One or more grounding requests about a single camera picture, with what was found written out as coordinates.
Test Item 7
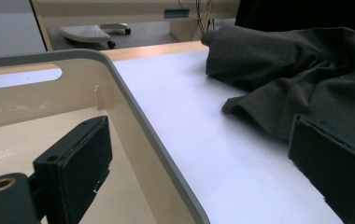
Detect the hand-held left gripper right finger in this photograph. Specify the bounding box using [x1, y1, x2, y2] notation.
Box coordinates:
[288, 114, 355, 224]

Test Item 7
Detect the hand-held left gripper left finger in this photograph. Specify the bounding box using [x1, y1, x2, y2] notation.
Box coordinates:
[33, 115, 113, 224]

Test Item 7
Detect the beige plastic basket grey rim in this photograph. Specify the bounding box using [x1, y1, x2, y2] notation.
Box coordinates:
[0, 49, 211, 224]

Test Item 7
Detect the dark grey cloth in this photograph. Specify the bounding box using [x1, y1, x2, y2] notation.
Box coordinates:
[201, 24, 355, 153]

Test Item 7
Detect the white wheeled base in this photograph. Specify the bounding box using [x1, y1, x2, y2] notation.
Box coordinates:
[60, 22, 133, 49]

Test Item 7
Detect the beige desk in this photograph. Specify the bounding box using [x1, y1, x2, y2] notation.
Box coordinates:
[30, 0, 240, 52]

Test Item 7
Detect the black curtain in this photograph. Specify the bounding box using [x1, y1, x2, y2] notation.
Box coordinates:
[234, 0, 355, 48]

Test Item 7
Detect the dark green drawer handle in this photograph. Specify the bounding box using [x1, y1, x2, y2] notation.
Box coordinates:
[163, 7, 191, 19]

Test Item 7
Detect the bundle of thin cables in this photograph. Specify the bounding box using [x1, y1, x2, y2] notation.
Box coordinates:
[177, 0, 216, 35]

